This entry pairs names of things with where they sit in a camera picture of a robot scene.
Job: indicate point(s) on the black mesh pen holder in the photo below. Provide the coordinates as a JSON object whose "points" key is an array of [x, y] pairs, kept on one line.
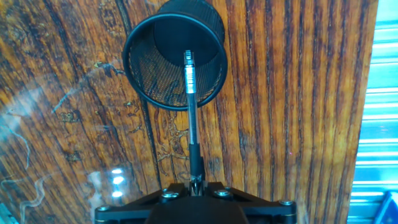
{"points": [[155, 77]]}

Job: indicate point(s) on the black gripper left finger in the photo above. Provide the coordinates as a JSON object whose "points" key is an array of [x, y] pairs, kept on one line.
{"points": [[127, 209]]}

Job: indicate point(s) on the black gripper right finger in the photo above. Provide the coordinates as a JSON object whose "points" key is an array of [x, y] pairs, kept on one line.
{"points": [[267, 209]]}

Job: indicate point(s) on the clear black gel pen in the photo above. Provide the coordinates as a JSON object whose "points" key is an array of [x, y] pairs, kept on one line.
{"points": [[193, 124]]}

